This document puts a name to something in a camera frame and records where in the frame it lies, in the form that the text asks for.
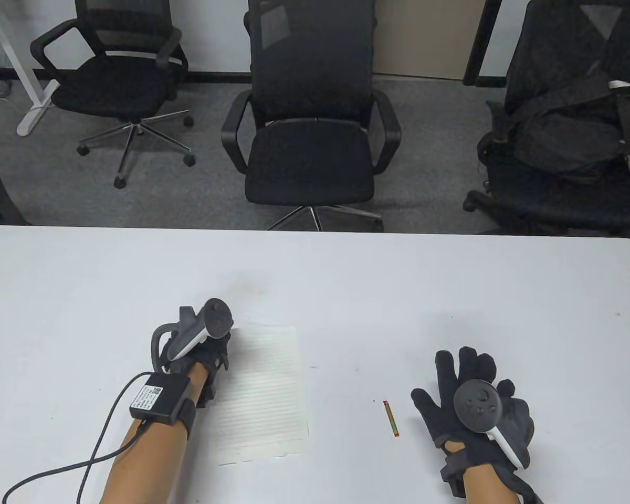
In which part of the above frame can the black door frame post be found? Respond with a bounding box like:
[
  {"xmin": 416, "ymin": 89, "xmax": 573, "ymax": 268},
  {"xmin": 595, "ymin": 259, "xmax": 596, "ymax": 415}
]
[{"xmin": 462, "ymin": 0, "xmax": 508, "ymax": 88}]

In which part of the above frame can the white lined paper sheet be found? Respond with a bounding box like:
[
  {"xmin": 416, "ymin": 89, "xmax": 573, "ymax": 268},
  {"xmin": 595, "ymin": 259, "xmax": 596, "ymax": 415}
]
[{"xmin": 209, "ymin": 326, "xmax": 311, "ymax": 466}]

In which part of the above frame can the black chair with chrome base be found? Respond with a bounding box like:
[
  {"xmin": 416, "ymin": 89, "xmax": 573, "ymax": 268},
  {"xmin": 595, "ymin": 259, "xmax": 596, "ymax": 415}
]
[{"xmin": 30, "ymin": 0, "xmax": 196, "ymax": 190}]

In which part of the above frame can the black braided cable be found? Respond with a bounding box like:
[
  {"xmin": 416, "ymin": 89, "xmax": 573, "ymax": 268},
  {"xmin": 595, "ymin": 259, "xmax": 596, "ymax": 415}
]
[{"xmin": 3, "ymin": 371, "xmax": 154, "ymax": 504}]

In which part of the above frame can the grey white handheld controller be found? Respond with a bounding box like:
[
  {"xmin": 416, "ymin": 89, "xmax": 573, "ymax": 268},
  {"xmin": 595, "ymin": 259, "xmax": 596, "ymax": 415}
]
[
  {"xmin": 454, "ymin": 380, "xmax": 526, "ymax": 468},
  {"xmin": 151, "ymin": 298, "xmax": 235, "ymax": 374}
]

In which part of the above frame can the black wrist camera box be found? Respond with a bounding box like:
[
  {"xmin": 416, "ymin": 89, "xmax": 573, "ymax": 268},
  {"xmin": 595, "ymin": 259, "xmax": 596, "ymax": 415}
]
[{"xmin": 130, "ymin": 372, "xmax": 192, "ymax": 424}]

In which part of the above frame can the white desk leg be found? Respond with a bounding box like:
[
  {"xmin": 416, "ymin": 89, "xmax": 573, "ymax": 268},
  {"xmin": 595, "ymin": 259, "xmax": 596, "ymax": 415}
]
[{"xmin": 0, "ymin": 10, "xmax": 61, "ymax": 137}]

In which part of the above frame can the person's right hand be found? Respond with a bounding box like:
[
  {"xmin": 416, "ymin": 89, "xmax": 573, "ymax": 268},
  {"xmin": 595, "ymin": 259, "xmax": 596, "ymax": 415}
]
[{"xmin": 411, "ymin": 346, "xmax": 535, "ymax": 478}]

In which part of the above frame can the person's right forearm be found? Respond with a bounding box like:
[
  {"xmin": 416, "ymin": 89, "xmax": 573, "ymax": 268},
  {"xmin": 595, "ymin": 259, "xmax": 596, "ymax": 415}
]
[{"xmin": 462, "ymin": 466, "xmax": 511, "ymax": 504}]

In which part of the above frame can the person's left hand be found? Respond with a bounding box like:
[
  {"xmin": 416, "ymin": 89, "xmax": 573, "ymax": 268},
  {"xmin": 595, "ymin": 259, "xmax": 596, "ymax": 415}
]
[{"xmin": 153, "ymin": 327, "xmax": 233, "ymax": 409}]

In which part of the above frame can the black high-back mesh chair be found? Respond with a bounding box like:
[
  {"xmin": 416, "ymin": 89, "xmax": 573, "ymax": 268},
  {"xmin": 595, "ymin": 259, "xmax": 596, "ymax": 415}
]
[{"xmin": 221, "ymin": 0, "xmax": 402, "ymax": 233}]

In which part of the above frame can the beige door panel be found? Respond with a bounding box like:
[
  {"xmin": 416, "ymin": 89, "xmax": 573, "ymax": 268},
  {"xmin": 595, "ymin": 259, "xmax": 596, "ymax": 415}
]
[{"xmin": 373, "ymin": 0, "xmax": 488, "ymax": 81}]

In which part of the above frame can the black chair holding bag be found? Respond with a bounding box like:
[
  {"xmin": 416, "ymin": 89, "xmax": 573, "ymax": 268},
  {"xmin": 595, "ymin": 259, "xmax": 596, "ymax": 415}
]
[{"xmin": 463, "ymin": 0, "xmax": 630, "ymax": 235}]

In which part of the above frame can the black wrist strap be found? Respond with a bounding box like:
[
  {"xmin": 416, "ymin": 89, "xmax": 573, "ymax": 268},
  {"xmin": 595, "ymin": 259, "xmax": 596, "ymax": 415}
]
[
  {"xmin": 440, "ymin": 453, "xmax": 544, "ymax": 504},
  {"xmin": 160, "ymin": 398, "xmax": 196, "ymax": 443}
]

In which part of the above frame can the black bag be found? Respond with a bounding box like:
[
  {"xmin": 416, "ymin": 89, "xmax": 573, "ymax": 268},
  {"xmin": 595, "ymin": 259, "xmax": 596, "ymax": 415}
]
[{"xmin": 491, "ymin": 71, "xmax": 630, "ymax": 184}]

